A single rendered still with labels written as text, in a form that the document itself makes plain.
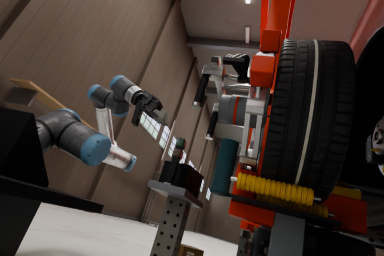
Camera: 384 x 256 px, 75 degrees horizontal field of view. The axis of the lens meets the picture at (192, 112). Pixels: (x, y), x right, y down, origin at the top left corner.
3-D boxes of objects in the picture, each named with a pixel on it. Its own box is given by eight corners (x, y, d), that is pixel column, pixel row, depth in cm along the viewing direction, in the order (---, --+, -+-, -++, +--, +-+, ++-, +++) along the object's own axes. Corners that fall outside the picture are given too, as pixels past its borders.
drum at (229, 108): (264, 122, 102) (270, 92, 108) (215, 114, 109) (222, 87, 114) (263, 135, 114) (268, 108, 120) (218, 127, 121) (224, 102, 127)
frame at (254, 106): (257, 152, 77) (279, 23, 99) (236, 147, 79) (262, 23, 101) (255, 187, 124) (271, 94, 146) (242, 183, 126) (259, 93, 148)
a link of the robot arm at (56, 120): (27, 140, 116) (58, 126, 131) (56, 157, 113) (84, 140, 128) (28, 113, 109) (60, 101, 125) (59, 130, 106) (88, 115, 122)
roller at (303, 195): (322, 207, 77) (323, 188, 79) (228, 184, 86) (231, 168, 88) (318, 210, 82) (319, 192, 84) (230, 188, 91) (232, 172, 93)
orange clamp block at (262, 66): (271, 88, 86) (274, 73, 78) (248, 86, 89) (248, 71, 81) (274, 72, 89) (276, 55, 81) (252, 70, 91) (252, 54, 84)
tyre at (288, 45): (373, 15, 70) (326, 59, 133) (285, 13, 77) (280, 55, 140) (334, 239, 74) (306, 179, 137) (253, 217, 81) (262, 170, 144)
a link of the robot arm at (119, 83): (122, 87, 133) (124, 71, 127) (138, 99, 128) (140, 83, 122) (107, 92, 126) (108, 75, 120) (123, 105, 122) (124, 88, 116)
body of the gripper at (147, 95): (160, 100, 113) (143, 87, 118) (147, 114, 111) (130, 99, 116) (164, 108, 120) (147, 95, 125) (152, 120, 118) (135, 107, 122)
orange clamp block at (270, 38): (278, 52, 103) (282, 30, 102) (259, 51, 105) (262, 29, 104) (278, 54, 110) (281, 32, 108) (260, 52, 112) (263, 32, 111)
